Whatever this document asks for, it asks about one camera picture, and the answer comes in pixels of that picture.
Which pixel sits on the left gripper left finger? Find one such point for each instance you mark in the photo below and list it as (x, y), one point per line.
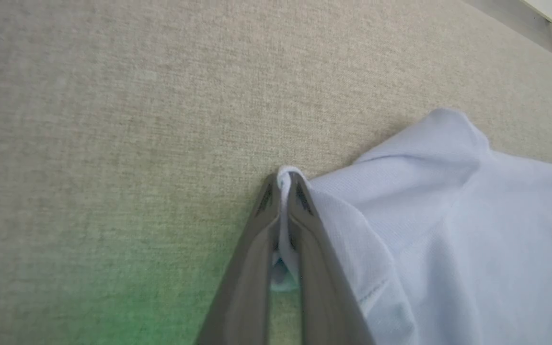
(242, 287)

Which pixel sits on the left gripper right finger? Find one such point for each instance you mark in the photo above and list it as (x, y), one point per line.
(326, 297)

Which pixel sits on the grey fabric sofa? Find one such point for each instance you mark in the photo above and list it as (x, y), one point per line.
(113, 143)

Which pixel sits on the light blue garment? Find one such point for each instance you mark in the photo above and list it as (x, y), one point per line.
(448, 239)

